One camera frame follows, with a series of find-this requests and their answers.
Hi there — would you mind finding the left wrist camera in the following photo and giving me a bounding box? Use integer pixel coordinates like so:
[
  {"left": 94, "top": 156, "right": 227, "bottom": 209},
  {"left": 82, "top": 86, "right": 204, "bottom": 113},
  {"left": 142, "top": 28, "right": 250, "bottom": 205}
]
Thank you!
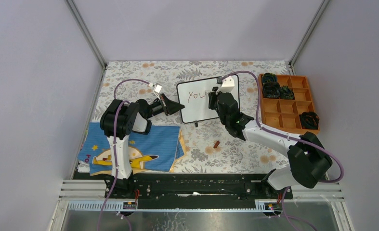
[{"left": 148, "top": 82, "right": 162, "bottom": 97}]

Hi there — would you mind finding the floral patterned table mat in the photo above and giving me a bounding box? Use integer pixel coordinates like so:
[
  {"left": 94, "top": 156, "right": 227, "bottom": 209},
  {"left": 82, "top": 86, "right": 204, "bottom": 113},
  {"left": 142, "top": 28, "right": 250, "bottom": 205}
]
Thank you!
[{"left": 92, "top": 61, "right": 290, "bottom": 173}]

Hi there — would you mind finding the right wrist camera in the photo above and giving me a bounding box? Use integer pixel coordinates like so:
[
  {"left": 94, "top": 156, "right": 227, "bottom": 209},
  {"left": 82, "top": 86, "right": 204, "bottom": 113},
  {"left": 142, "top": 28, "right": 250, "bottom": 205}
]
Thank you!
[{"left": 216, "top": 76, "right": 235, "bottom": 94}]

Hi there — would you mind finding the orange compartment tray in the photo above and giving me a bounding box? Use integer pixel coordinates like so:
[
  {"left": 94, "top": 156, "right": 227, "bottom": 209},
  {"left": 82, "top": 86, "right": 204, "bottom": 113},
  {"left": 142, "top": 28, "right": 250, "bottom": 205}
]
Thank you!
[{"left": 260, "top": 75, "right": 320, "bottom": 135}]

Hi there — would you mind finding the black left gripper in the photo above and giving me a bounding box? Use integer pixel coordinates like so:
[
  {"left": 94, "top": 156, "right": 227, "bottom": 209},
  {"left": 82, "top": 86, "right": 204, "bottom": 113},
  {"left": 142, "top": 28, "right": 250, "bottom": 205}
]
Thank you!
[{"left": 144, "top": 92, "right": 183, "bottom": 119}]

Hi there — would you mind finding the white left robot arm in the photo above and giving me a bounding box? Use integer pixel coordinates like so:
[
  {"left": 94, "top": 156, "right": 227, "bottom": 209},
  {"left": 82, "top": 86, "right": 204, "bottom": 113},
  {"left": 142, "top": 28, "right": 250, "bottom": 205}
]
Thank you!
[{"left": 100, "top": 94, "right": 185, "bottom": 198}]

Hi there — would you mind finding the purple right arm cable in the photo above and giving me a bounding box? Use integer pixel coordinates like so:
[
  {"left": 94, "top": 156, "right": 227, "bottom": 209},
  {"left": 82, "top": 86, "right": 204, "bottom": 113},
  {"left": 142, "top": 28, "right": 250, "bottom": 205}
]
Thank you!
[{"left": 227, "top": 70, "right": 345, "bottom": 231}]

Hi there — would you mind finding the dark red marker cap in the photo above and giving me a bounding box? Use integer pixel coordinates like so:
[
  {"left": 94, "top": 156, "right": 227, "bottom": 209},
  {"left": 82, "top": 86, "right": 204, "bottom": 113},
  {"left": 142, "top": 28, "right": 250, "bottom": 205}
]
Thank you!
[{"left": 213, "top": 141, "right": 220, "bottom": 149}]

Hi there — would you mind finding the blue Pikachu cloth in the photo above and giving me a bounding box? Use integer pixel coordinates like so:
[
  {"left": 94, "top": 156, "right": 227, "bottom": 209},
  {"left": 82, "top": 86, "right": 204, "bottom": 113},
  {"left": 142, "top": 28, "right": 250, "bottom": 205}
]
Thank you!
[{"left": 78, "top": 122, "right": 186, "bottom": 176}]

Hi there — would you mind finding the small whiteboard black frame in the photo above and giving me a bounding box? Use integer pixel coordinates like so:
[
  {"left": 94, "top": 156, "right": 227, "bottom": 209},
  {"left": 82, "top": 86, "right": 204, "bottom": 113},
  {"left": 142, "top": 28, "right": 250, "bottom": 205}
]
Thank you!
[{"left": 176, "top": 75, "right": 240, "bottom": 124}]

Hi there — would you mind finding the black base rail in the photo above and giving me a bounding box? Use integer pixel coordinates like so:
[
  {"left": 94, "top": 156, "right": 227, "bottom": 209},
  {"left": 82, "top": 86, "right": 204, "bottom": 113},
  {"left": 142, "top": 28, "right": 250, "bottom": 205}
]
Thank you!
[{"left": 104, "top": 173, "right": 293, "bottom": 209}]

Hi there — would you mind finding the black rolled cable bundle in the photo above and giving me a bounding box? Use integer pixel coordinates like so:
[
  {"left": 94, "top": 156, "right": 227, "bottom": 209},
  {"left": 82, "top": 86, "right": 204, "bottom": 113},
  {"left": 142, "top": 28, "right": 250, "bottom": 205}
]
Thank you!
[
  {"left": 299, "top": 111, "right": 320, "bottom": 130},
  {"left": 261, "top": 81, "right": 281, "bottom": 99},
  {"left": 261, "top": 72, "right": 278, "bottom": 85},
  {"left": 279, "top": 86, "right": 295, "bottom": 100}
]

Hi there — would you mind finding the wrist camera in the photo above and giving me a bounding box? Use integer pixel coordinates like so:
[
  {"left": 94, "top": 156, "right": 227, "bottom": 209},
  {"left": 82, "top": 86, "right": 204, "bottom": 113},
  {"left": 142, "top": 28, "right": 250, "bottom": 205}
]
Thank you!
[
  {"left": 216, "top": 76, "right": 235, "bottom": 94},
  {"left": 148, "top": 82, "right": 162, "bottom": 97}
]

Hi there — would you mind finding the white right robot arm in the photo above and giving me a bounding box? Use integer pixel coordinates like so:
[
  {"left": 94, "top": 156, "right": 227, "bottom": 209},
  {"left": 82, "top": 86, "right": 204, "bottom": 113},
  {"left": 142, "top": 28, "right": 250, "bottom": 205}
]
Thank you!
[{"left": 208, "top": 87, "right": 333, "bottom": 198}]

